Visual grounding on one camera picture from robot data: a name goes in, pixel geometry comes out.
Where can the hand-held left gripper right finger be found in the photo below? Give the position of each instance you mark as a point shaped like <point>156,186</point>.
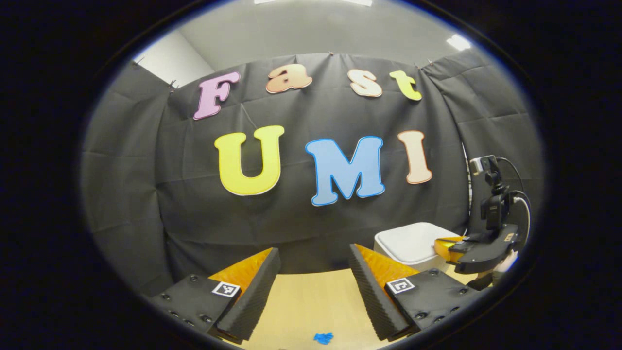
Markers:
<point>374,296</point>

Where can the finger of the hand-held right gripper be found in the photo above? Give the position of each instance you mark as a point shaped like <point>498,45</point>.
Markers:
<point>444,247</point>

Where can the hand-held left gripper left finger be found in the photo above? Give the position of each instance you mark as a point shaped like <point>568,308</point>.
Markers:
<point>255,296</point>

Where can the white desktop garbage bin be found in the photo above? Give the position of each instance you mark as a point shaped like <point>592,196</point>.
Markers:
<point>408,243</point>

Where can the blue paper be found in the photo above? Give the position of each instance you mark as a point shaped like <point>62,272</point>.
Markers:
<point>323,338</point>

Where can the wooden desktop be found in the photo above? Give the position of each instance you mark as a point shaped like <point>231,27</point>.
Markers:
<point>316,301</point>

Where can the black backdrop cloth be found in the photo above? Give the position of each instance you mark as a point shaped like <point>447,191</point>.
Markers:
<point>291,228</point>

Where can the ceiling light panel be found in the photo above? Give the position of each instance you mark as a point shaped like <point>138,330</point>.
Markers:
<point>459,42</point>
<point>359,2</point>

